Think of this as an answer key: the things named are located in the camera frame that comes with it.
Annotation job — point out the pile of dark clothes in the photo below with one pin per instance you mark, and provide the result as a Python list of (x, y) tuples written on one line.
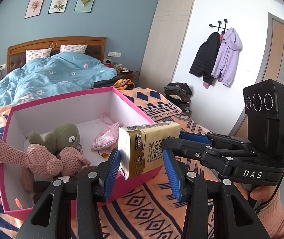
[(178, 95)]

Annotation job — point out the white flower wall picture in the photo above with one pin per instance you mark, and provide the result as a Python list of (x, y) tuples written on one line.
[(59, 3)]

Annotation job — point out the dark grey folded cloth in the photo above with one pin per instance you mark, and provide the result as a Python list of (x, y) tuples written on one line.
[(105, 83)]

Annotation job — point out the pink garment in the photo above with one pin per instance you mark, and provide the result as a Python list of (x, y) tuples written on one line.
[(207, 83)]

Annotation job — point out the pink flower wall picture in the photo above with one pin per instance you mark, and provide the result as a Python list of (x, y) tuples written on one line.
[(35, 6)]

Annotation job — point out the green plant wall picture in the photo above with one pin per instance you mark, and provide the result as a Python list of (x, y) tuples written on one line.
[(85, 2)]

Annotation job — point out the wooden door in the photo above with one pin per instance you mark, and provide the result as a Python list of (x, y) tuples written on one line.
[(276, 54)]

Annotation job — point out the pink knitted rabbit plush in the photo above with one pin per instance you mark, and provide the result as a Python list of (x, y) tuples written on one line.
[(67, 159)]

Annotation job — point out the green frog plush toy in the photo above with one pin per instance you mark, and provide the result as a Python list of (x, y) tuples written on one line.
[(64, 134)]

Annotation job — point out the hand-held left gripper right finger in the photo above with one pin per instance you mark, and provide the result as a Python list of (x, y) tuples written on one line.
[(173, 176)]

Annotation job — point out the brown tissue pack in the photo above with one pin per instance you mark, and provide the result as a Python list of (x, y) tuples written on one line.
[(144, 149)]

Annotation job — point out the black padded jacket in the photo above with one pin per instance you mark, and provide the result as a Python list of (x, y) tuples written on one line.
[(204, 57)]

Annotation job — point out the black wall coat hook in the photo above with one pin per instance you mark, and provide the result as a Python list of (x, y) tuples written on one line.
[(219, 26)]

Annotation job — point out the white spotted pillow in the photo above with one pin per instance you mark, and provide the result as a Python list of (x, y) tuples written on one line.
[(38, 54), (73, 48)]

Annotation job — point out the orange patterned blanket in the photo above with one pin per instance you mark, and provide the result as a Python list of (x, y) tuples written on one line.
[(144, 204)]

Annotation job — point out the tall beige wardrobe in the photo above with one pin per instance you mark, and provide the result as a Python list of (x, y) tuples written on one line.
[(166, 42)]

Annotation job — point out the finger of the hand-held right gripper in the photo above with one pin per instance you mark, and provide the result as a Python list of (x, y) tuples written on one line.
[(194, 137), (181, 145)]

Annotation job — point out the lilac hooded jacket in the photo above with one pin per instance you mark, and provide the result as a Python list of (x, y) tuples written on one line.
[(226, 59)]

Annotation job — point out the pink cardboard box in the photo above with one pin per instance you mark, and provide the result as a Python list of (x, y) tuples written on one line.
[(64, 109)]

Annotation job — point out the person's right hand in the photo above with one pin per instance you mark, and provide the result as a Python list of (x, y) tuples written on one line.
[(265, 194)]

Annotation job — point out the wooden nightstand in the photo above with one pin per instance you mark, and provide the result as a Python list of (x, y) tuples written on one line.
[(125, 76)]

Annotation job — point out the white wall socket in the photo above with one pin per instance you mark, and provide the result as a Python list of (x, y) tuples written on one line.
[(114, 54)]

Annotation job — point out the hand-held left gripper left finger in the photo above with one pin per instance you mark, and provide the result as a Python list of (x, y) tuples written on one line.
[(113, 171)]

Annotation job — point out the wooden bed headboard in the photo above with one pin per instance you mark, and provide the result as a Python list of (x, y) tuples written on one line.
[(57, 41)]

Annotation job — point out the blue flowered duvet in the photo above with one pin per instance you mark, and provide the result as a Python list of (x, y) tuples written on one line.
[(57, 74)]

